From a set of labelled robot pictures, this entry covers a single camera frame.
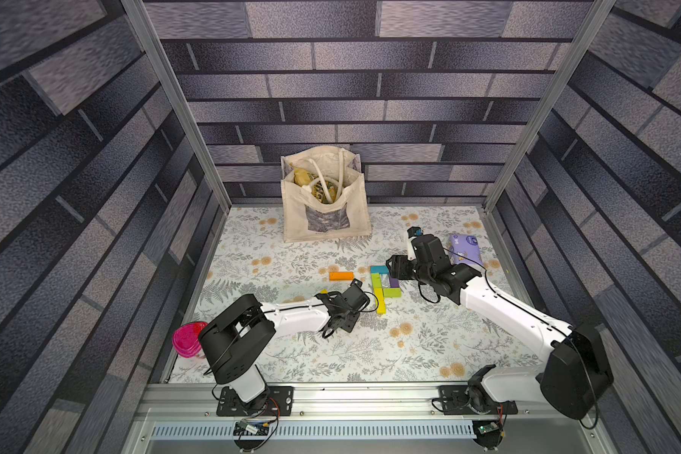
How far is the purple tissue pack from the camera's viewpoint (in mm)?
996

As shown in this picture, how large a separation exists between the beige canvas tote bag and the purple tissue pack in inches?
12.9

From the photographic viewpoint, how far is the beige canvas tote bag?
89 cm
